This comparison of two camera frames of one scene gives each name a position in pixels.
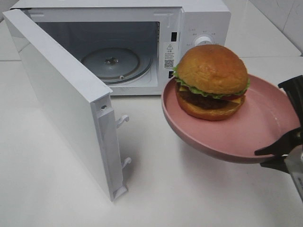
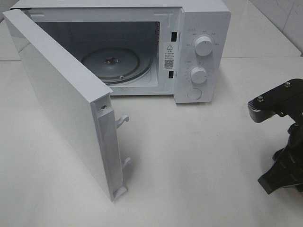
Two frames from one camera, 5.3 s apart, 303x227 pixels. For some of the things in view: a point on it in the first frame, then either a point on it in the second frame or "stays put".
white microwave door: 80,104 stays put
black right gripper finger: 280,148 -> 288,169
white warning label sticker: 169,53 stays put
